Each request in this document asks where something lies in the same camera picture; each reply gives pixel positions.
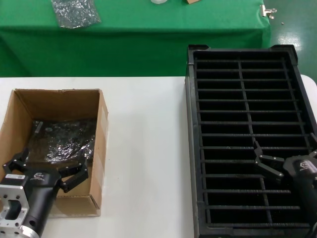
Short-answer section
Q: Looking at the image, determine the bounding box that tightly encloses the black slotted container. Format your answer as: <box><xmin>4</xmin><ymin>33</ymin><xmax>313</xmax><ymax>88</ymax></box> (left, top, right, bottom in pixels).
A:
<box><xmin>184</xmin><ymin>44</ymin><xmax>317</xmax><ymax>238</ymax></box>

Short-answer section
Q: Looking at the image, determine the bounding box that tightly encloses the open brown cardboard box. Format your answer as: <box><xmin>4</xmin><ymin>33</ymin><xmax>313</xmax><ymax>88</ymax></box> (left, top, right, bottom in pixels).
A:
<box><xmin>0</xmin><ymin>88</ymin><xmax>109</xmax><ymax>218</ymax></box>

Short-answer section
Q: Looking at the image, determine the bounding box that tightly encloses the silver metal binder clip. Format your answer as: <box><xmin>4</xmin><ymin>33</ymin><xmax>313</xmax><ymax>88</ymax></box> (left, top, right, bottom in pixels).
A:
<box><xmin>260</xmin><ymin>4</ymin><xmax>278</xmax><ymax>19</ymax></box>

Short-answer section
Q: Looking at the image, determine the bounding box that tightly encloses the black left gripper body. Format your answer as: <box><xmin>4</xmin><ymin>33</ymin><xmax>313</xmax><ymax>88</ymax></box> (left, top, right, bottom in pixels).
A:
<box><xmin>24</xmin><ymin>166</ymin><xmax>63</xmax><ymax>235</ymax></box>

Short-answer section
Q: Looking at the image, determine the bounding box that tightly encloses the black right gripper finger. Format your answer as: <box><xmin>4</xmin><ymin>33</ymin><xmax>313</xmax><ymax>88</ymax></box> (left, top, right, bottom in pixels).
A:
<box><xmin>307</xmin><ymin>133</ymin><xmax>317</xmax><ymax>161</ymax></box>
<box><xmin>252</xmin><ymin>140</ymin><xmax>285</xmax><ymax>184</ymax></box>

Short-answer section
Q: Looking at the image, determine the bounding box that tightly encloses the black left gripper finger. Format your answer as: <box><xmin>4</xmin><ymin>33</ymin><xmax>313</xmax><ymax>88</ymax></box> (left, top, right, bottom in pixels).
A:
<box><xmin>58</xmin><ymin>155</ymin><xmax>89</xmax><ymax>193</ymax></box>
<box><xmin>2</xmin><ymin>147</ymin><xmax>30</xmax><ymax>177</ymax></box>

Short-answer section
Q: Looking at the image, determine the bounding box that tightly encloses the left wrist camera silver bracket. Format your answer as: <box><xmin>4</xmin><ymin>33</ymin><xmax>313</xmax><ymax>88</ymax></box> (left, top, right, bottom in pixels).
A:
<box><xmin>0</xmin><ymin>173</ymin><xmax>33</xmax><ymax>228</ymax></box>

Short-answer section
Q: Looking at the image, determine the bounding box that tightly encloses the table with green cloth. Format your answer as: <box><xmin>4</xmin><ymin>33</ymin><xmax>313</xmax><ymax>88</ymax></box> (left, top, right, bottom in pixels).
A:
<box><xmin>0</xmin><ymin>0</ymin><xmax>272</xmax><ymax>78</ymax></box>

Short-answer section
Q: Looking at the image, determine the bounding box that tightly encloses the crumpled empty antistatic bag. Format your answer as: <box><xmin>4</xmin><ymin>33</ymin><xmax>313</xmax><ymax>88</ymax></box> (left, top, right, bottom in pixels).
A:
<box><xmin>51</xmin><ymin>0</ymin><xmax>103</xmax><ymax>29</ymax></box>

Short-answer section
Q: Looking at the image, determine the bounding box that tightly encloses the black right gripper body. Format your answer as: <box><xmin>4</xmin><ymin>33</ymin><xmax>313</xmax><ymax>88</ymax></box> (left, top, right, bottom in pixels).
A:
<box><xmin>283</xmin><ymin>155</ymin><xmax>317</xmax><ymax>217</ymax></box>

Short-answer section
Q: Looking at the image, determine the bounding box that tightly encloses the grey antistatic bag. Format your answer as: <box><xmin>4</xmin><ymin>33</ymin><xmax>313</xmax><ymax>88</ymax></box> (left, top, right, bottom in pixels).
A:
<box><xmin>26</xmin><ymin>118</ymin><xmax>98</xmax><ymax>166</ymax></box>

